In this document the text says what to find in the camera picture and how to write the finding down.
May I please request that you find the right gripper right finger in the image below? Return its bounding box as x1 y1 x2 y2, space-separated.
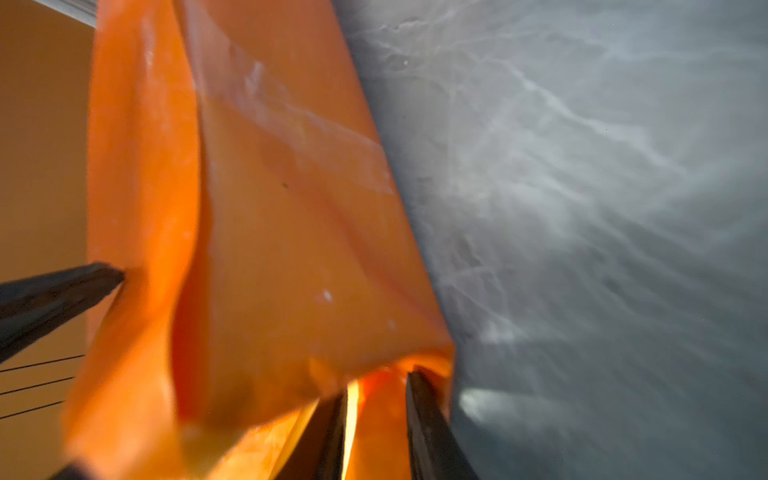
405 371 479 480

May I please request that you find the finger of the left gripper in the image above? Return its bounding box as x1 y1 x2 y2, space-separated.
1 262 125 362
47 462 95 480

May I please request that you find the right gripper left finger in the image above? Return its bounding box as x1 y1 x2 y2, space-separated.
272 391 348 480

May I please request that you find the clear adhesive tape strip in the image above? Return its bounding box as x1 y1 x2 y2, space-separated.
189 37 396 195

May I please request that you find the left aluminium corner post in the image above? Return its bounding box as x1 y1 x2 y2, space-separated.
35 0 98 28

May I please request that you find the yellow orange wrapping paper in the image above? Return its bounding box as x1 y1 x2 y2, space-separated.
63 1 453 479

